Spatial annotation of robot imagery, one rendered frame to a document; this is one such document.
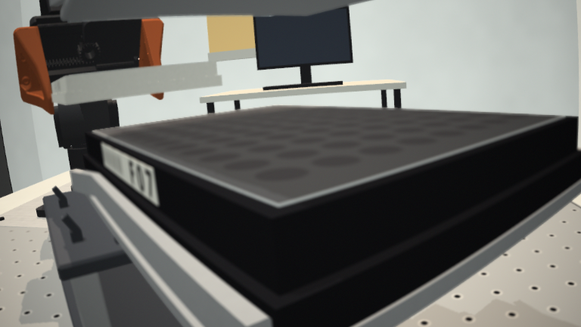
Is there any black microplate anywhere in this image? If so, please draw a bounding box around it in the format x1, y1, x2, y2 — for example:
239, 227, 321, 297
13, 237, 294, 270
83, 105, 581, 327

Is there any white microplate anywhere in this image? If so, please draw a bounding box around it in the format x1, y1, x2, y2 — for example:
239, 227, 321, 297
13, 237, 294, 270
51, 61, 222, 105

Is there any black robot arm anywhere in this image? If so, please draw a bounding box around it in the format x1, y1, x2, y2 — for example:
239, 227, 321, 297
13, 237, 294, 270
39, 0, 120, 170

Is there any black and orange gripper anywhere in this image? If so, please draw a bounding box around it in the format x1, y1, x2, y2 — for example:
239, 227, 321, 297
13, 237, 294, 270
14, 14, 164, 115

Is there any grey shelf rack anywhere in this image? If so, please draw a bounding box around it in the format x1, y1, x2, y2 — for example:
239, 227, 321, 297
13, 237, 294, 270
49, 0, 581, 327

